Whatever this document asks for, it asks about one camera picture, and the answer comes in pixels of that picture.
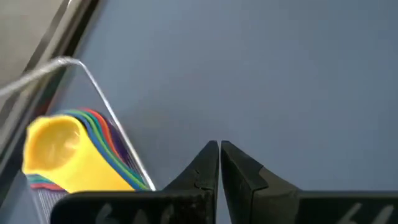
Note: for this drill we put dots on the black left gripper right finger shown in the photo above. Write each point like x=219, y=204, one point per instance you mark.
x=248, y=199

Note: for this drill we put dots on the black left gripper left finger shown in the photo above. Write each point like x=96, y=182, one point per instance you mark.
x=192, y=202

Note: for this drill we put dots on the purple measuring cup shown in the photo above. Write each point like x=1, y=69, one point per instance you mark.
x=115, y=137

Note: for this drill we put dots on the green measuring cup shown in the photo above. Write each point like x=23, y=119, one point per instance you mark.
x=101, y=140

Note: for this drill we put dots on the turquoise measuring cup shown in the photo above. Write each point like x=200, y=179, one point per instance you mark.
x=104, y=134

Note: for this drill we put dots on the blue measuring cup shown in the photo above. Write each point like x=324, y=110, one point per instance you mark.
x=94, y=144

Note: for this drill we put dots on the yellow measuring cup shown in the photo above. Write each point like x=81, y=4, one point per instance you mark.
x=62, y=149

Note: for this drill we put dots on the clear plastic basket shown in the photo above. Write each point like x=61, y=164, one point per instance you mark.
x=40, y=199

